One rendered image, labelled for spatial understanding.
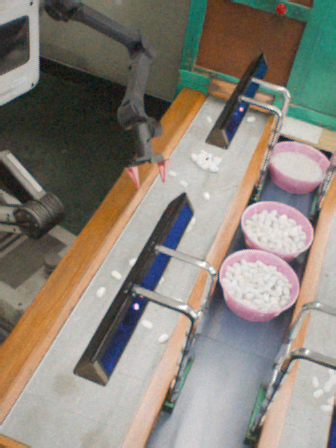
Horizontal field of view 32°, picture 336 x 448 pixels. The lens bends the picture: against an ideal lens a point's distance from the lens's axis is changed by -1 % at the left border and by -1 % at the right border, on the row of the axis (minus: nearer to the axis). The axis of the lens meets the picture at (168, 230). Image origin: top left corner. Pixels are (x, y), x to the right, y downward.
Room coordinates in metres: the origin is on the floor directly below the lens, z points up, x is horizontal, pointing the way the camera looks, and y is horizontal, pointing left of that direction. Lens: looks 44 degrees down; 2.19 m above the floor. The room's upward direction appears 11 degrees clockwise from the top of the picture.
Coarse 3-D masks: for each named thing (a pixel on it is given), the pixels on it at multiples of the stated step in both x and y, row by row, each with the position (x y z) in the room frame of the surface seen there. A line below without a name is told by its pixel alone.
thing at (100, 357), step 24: (168, 216) 1.19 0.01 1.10; (192, 216) 1.26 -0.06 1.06; (168, 240) 1.11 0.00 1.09; (144, 264) 0.99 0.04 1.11; (168, 264) 1.06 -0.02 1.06; (120, 288) 0.94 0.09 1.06; (120, 312) 0.83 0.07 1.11; (144, 312) 0.90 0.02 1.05; (96, 336) 0.78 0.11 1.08; (120, 336) 0.79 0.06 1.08; (96, 360) 0.70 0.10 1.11; (96, 384) 0.68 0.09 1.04
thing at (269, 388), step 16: (304, 304) 0.97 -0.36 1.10; (320, 304) 0.96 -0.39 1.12; (288, 336) 0.96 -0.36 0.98; (288, 352) 0.83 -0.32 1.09; (304, 352) 0.82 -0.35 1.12; (272, 368) 0.96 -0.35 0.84; (288, 368) 0.81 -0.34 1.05; (272, 384) 0.82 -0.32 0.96; (256, 400) 0.93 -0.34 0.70; (272, 400) 0.81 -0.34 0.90; (256, 416) 0.82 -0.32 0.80; (256, 432) 0.82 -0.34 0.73
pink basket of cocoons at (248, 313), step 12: (240, 252) 1.45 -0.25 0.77; (252, 252) 1.46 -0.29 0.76; (264, 252) 1.47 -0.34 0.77; (228, 264) 1.40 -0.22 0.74; (288, 276) 1.40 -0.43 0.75; (228, 300) 1.27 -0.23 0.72; (240, 312) 1.24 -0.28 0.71; (252, 312) 1.22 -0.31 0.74; (264, 312) 1.21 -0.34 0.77; (276, 312) 1.22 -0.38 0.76
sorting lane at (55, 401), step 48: (192, 144) 2.05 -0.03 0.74; (240, 144) 2.12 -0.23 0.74; (192, 192) 1.74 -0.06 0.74; (144, 240) 1.44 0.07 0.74; (192, 240) 1.49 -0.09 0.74; (96, 288) 1.19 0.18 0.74; (192, 288) 1.27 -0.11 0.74; (144, 336) 1.05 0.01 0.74; (48, 384) 0.83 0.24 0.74; (144, 384) 0.89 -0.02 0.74; (0, 432) 0.67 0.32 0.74; (48, 432) 0.70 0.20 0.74; (96, 432) 0.72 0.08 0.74
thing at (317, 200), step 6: (330, 162) 1.91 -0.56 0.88; (330, 168) 1.91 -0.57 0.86; (330, 174) 1.76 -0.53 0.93; (324, 180) 1.91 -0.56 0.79; (330, 180) 1.76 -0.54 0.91; (324, 186) 1.77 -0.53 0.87; (318, 192) 1.91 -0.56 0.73; (324, 192) 1.76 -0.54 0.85; (318, 198) 1.77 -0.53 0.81; (324, 198) 1.77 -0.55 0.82; (312, 204) 1.86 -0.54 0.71; (318, 204) 1.76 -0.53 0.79; (312, 210) 1.81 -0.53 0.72; (318, 210) 1.76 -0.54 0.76; (312, 216) 1.76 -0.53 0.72; (312, 222) 1.75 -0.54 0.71; (312, 228) 1.75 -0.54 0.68
